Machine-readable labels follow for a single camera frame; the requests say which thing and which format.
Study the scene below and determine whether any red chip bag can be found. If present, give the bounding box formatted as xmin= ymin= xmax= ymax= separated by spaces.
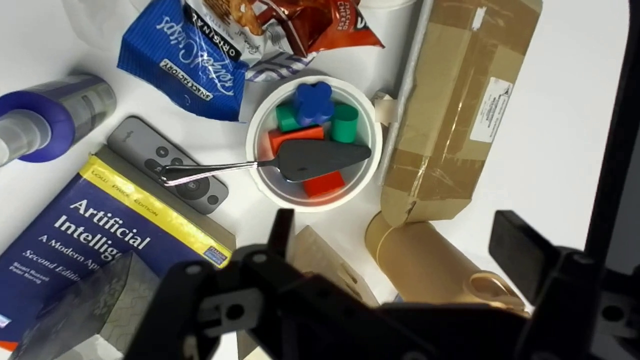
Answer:
xmin=199 ymin=0 xmax=387 ymax=58

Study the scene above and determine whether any blue Artificial Intelligence book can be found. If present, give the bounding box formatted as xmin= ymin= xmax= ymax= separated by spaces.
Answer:
xmin=0 ymin=155 xmax=237 ymax=356

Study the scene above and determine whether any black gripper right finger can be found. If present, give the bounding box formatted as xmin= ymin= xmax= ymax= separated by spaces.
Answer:
xmin=488 ymin=207 xmax=570 ymax=301

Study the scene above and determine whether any blue chip bag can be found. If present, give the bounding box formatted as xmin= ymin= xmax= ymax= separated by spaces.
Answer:
xmin=116 ymin=0 xmax=252 ymax=124

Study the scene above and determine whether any red block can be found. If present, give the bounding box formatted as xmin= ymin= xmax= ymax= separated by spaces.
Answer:
xmin=302 ymin=170 xmax=348 ymax=200

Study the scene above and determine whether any tan wooden bottle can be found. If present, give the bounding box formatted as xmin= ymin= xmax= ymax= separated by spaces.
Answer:
xmin=364 ymin=209 xmax=537 ymax=318

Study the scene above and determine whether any small tan wooden piece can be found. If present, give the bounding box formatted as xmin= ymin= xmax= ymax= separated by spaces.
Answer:
xmin=370 ymin=90 xmax=399 ymax=127

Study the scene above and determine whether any green cylinder block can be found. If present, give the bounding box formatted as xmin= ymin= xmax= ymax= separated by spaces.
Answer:
xmin=328 ymin=99 xmax=362 ymax=145

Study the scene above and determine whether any white plate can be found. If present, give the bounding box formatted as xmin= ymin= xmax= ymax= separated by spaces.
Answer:
xmin=356 ymin=0 xmax=423 ymax=14

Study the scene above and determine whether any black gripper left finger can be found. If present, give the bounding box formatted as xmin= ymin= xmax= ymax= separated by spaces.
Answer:
xmin=266 ymin=205 xmax=297 ymax=259

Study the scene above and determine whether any white bowl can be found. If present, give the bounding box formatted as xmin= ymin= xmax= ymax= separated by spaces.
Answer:
xmin=245 ymin=74 xmax=387 ymax=214

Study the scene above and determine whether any purple spray bottle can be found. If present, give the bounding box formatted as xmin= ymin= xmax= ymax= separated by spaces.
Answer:
xmin=0 ymin=72 xmax=119 ymax=167

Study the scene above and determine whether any brown cardboard box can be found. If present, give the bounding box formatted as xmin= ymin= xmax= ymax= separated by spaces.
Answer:
xmin=378 ymin=0 xmax=544 ymax=228

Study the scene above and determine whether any orange block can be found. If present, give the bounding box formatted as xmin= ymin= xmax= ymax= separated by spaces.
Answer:
xmin=266 ymin=124 xmax=328 ymax=155

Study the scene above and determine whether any blue flower-shaped block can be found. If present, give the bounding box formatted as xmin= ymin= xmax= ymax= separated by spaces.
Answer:
xmin=293 ymin=79 xmax=336 ymax=127

